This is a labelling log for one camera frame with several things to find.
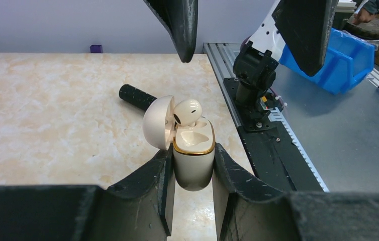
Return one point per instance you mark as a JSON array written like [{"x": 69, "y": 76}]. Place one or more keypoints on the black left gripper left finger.
[{"x": 138, "y": 207}]

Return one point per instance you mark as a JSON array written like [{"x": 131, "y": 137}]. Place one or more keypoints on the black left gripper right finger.
[{"x": 246, "y": 208}]

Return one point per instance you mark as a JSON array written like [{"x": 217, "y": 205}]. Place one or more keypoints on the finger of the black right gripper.
[
  {"x": 180, "y": 19},
  {"x": 305, "y": 27}
]

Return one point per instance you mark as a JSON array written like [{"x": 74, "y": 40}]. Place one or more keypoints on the white earbud charging case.
[{"x": 193, "y": 147}]

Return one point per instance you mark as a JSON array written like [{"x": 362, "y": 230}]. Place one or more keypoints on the white earbud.
[{"x": 187, "y": 112}]

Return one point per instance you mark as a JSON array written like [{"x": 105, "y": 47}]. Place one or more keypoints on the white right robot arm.
[{"x": 257, "y": 60}]

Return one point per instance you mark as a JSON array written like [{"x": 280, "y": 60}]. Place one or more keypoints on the blue plastic bin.
[{"x": 348, "y": 61}]

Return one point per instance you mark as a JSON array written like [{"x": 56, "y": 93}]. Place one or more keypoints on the small purple object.
[{"x": 96, "y": 49}]

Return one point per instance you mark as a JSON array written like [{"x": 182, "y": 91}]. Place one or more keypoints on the black microphone grey head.
[{"x": 136, "y": 97}]

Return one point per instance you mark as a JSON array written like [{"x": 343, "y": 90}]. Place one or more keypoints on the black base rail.
[{"x": 274, "y": 152}]

